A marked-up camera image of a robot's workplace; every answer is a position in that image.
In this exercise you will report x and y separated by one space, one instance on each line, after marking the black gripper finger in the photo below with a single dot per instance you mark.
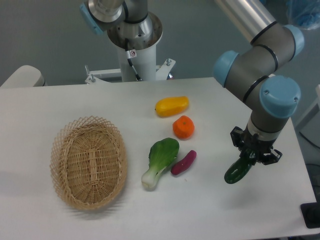
237 139
269 158

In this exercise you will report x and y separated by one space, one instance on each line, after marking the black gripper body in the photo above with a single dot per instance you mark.
254 143

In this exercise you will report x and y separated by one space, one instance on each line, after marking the green cucumber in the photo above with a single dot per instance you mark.
241 167

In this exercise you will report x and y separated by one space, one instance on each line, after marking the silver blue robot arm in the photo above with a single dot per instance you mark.
249 76

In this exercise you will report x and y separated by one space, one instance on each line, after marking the orange tangerine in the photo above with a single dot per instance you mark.
183 127

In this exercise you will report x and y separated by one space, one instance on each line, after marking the black device at table edge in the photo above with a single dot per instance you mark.
311 214

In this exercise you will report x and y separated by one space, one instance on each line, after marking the purple sweet potato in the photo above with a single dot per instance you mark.
184 164

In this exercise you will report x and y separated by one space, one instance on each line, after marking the yellow mango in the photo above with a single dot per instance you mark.
170 106

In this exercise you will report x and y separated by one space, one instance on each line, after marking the green bok choy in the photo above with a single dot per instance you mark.
161 155

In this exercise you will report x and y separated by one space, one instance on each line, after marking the blue plastic bag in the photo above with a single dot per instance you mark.
304 14

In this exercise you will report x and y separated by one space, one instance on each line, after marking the woven wicker basket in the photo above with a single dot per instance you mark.
88 163

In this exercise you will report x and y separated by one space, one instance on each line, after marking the white chair back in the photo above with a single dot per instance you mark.
25 76

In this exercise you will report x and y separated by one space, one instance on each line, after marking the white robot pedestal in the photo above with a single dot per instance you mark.
136 48

